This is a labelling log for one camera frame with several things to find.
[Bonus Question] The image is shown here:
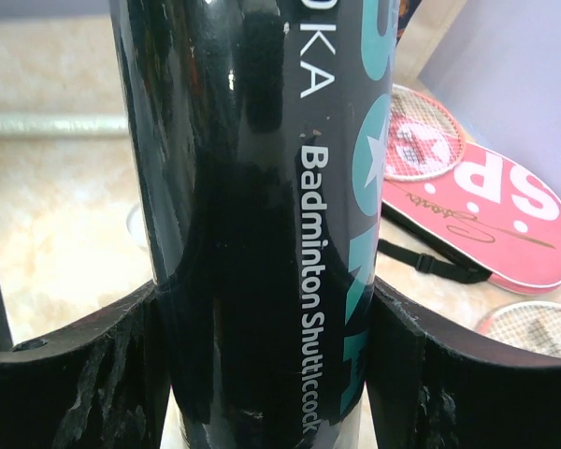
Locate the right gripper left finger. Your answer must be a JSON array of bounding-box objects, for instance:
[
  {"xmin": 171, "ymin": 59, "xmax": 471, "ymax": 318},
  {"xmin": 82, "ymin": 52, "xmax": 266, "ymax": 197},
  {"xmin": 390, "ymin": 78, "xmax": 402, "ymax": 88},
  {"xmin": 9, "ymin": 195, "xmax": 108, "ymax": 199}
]
[{"xmin": 0, "ymin": 282, "xmax": 168, "ymax": 448}]

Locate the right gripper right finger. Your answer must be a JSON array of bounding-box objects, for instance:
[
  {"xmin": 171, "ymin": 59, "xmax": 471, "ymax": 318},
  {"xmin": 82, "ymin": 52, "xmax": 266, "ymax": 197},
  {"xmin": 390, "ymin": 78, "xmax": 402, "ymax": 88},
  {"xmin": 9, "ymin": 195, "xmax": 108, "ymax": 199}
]
[{"xmin": 368, "ymin": 282, "xmax": 561, "ymax": 449}]

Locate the black shuttlecock tube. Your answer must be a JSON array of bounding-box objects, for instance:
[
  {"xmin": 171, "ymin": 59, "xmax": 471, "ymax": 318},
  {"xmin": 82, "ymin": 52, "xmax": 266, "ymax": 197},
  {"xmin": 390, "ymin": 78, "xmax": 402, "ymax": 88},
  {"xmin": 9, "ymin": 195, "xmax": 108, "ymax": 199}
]
[{"xmin": 110, "ymin": 1, "xmax": 398, "ymax": 448}]

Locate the pink racket cover bag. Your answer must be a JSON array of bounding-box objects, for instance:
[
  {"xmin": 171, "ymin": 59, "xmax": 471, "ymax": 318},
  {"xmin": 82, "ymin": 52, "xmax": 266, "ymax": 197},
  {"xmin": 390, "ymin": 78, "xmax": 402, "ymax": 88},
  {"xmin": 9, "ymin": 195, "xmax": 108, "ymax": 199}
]
[{"xmin": 382, "ymin": 143, "xmax": 561, "ymax": 295}]

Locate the pink racket on cover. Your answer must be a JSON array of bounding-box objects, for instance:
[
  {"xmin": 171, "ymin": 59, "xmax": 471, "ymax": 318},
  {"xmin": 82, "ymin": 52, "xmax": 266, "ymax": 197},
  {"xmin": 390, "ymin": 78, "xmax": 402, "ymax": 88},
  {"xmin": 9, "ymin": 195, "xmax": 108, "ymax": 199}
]
[{"xmin": 384, "ymin": 84, "xmax": 466, "ymax": 181}]

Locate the pink racket right side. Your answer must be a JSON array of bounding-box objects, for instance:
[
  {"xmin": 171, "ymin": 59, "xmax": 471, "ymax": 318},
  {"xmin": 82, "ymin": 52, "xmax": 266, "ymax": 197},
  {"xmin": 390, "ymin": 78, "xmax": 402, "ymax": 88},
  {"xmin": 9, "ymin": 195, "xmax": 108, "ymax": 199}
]
[{"xmin": 0, "ymin": 112, "xmax": 129, "ymax": 138}]

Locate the beige floral tote bag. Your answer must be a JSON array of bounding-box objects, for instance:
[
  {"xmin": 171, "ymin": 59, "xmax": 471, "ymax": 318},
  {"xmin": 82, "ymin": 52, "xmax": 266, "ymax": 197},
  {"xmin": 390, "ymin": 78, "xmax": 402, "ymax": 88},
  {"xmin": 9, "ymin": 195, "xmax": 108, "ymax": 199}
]
[{"xmin": 393, "ymin": 0, "xmax": 462, "ymax": 88}]

